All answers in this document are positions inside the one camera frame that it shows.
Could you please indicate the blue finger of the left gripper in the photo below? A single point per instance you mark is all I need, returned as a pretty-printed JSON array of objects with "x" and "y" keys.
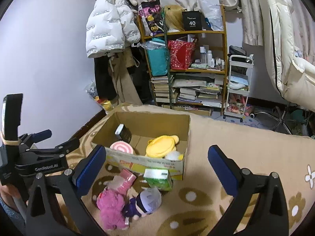
[{"x": 35, "y": 137}]

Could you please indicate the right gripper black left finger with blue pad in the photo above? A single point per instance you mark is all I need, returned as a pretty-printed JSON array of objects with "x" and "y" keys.
[{"x": 44, "y": 216}]

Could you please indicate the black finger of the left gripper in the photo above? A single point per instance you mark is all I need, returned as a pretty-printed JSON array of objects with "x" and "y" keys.
[{"x": 67, "y": 147}]

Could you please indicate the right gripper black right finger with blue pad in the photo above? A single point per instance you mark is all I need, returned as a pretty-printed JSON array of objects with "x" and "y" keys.
[{"x": 270, "y": 214}]

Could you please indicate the pink tissue pack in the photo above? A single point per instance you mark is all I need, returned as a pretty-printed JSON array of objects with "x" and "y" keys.
[{"x": 122, "y": 182}]

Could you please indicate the pink plush bear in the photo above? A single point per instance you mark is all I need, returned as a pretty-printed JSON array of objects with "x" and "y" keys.
[{"x": 111, "y": 203}]

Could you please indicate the white-haired plush doll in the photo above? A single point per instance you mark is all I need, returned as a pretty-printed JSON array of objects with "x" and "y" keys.
[{"x": 147, "y": 202}]

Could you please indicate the green tissue pack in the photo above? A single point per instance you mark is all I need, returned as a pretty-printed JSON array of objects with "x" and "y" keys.
[{"x": 158, "y": 178}]

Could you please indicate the person's left hand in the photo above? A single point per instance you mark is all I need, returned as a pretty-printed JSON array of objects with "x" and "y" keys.
[{"x": 8, "y": 193}]

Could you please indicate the pink swirl roll plush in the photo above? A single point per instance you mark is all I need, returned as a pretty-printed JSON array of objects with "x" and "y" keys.
[{"x": 122, "y": 147}]

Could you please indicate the small black box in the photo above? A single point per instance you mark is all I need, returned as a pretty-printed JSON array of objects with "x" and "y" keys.
[{"x": 122, "y": 133}]

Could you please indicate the brown cardboard box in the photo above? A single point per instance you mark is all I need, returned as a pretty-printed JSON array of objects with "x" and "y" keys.
[{"x": 145, "y": 126}]

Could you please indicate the beige flower-pattern blanket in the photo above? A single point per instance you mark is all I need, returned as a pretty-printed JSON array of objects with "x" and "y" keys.
[{"x": 196, "y": 203}]

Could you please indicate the yellow plush toy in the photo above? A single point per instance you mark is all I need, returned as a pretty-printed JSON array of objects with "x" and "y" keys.
[{"x": 164, "y": 147}]

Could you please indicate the beige hanging coat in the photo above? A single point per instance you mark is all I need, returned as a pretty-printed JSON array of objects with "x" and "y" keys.
[{"x": 123, "y": 84}]

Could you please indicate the white puffer jacket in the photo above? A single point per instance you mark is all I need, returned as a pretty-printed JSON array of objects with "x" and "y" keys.
[{"x": 110, "y": 28}]

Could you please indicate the teal storage bag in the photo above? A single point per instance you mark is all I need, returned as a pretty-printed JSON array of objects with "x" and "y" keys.
[{"x": 157, "y": 57}]

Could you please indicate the stack of books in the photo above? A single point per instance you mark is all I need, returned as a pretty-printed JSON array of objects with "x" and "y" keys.
[{"x": 201, "y": 89}]

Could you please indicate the wooden bookshelf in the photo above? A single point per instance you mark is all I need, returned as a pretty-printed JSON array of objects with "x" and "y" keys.
[{"x": 210, "y": 55}]

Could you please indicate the red gift bag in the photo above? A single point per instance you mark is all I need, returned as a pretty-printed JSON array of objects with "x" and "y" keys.
[{"x": 180, "y": 54}]

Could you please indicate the cream office chair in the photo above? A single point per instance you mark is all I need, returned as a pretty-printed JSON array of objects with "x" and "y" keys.
[{"x": 291, "y": 76}]

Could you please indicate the pink black patterned bag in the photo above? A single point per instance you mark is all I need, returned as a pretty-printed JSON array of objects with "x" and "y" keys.
[{"x": 150, "y": 14}]

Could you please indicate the white rolling cart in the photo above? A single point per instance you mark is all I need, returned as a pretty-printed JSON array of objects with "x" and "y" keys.
[{"x": 238, "y": 85}]

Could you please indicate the blonde wig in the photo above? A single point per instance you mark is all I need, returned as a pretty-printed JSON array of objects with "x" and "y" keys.
[{"x": 174, "y": 18}]

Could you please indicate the black box marked 40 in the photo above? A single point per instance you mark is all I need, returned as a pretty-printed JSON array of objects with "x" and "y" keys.
[{"x": 192, "y": 20}]

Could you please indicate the clear plastic bag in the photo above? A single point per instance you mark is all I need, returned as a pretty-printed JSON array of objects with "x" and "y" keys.
[{"x": 211, "y": 10}]

